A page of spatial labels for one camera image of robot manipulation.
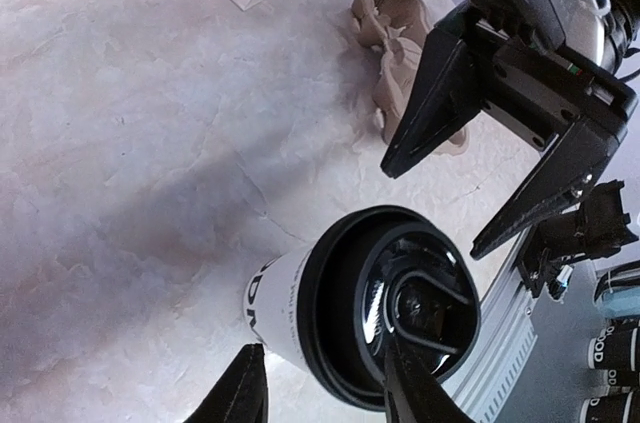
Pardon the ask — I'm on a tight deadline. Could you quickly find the aluminium front rail frame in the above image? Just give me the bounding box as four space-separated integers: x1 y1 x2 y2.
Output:
444 239 639 422

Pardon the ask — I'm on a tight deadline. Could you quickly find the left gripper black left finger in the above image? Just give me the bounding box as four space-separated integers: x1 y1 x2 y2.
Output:
192 344 268 423

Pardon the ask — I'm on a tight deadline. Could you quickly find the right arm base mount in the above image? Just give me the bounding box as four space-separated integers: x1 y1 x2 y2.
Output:
515 180 639 301

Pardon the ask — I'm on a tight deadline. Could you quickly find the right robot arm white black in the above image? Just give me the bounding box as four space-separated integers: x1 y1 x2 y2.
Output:
381 0 639 259

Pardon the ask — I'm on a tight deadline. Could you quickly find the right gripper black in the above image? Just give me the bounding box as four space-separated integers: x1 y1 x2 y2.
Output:
381 0 639 260

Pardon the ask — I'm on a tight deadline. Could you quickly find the brown pulp cup carrier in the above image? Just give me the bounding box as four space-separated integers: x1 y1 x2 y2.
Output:
347 0 471 158

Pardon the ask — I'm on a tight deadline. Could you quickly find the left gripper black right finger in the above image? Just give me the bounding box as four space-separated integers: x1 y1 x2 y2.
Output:
384 337 473 423

